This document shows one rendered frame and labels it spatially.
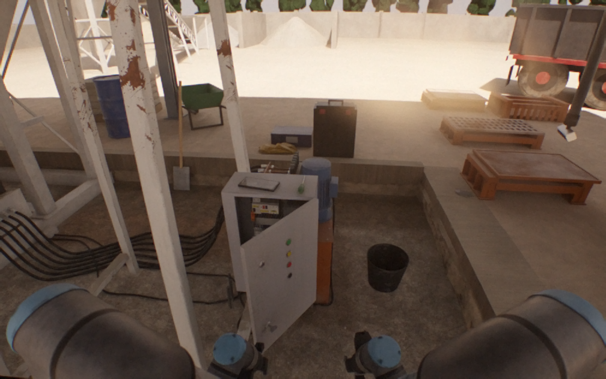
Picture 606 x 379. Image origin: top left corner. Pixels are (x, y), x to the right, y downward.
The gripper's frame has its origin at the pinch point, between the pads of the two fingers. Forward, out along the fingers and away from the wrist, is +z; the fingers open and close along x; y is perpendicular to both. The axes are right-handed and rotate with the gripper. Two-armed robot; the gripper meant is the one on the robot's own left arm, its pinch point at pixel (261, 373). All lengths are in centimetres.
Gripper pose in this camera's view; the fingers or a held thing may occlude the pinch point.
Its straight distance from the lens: 134.8
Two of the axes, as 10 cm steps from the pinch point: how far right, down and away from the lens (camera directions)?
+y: 1.2, -7.9, 6.0
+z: 1.8, 6.1, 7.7
